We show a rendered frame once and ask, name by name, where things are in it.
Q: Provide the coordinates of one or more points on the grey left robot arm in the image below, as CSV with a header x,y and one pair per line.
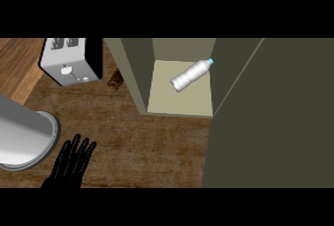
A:
x,y
20,134

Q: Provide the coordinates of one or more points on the small brown object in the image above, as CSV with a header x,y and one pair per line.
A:
x,y
115,80

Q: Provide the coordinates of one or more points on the olive open cabinet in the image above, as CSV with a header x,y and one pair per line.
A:
x,y
173,85

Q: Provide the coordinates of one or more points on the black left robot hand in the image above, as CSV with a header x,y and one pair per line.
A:
x,y
68,168

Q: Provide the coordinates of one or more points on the clear plastic water bottle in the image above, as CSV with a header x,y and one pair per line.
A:
x,y
190,75

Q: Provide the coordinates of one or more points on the silver toaster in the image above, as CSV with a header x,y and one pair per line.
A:
x,y
69,60

